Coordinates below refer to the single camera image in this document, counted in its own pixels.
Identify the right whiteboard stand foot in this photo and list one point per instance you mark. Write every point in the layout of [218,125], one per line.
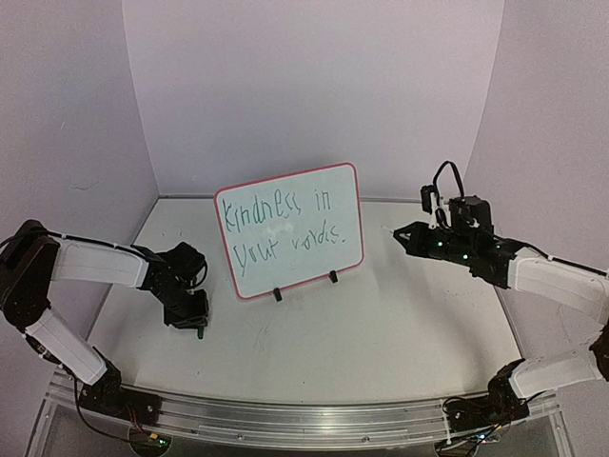
[333,276]

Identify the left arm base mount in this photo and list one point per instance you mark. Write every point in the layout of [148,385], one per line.
[109,397]

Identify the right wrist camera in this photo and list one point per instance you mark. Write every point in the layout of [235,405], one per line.
[434,205]

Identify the whiteboard stand foot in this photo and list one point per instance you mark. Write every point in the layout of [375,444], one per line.
[277,295]
[333,276]

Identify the pink-framed whiteboard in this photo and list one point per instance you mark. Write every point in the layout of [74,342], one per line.
[286,231]

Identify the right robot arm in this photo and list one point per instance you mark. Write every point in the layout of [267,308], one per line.
[581,296]

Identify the left whiteboard stand foot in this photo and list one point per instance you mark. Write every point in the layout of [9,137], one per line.
[277,295]

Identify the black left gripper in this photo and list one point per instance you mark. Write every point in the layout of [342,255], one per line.
[197,317]

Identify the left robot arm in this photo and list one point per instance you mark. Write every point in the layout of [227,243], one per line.
[38,265]

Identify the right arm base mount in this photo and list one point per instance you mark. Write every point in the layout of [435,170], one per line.
[499,406]

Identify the aluminium front rail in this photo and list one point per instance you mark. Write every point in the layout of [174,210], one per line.
[70,423]

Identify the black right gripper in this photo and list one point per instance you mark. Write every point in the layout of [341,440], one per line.
[422,241]

